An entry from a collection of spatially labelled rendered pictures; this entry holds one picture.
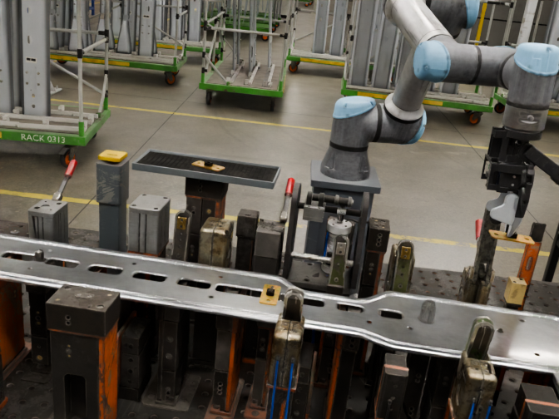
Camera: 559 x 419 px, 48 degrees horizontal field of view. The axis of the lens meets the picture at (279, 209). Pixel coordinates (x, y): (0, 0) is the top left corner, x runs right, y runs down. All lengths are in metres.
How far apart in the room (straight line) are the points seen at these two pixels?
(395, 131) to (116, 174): 0.80
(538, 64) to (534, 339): 0.57
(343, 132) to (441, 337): 0.73
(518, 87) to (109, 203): 1.07
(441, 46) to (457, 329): 0.58
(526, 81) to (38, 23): 4.59
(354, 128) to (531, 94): 0.73
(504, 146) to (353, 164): 0.70
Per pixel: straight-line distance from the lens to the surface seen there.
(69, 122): 5.42
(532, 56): 1.20
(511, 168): 1.23
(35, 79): 5.48
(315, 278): 1.54
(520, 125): 1.22
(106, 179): 1.71
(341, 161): 1.84
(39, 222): 1.62
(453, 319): 1.41
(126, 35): 8.93
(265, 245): 1.49
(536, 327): 1.48
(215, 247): 1.48
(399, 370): 1.23
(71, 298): 1.29
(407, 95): 1.78
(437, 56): 1.23
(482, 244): 1.48
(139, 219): 1.51
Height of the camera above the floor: 1.68
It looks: 22 degrees down
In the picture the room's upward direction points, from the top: 6 degrees clockwise
